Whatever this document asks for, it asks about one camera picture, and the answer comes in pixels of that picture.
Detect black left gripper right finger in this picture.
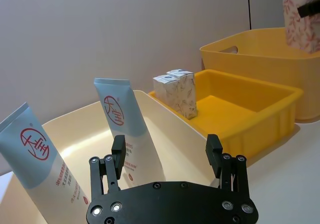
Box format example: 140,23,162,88
205,133,251,197

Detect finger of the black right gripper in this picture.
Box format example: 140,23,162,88
297,0,320,19

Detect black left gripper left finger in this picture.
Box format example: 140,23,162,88
89,134,127,202

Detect floral paper box red leaves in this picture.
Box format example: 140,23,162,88
282,0,320,56

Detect blue and white cosmetic tube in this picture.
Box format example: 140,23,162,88
93,78,166,184
0,102,91,206

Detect cream plastic bin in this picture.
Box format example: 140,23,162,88
0,90,208,224

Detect shallow yellow plastic tray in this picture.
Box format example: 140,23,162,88
147,69,305,159

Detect small floral paper box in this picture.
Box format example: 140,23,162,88
152,75,195,120
166,69,200,117

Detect thin black cable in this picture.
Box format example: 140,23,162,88
246,0,253,31

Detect tall yellow basket with handles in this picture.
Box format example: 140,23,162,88
199,27,320,124

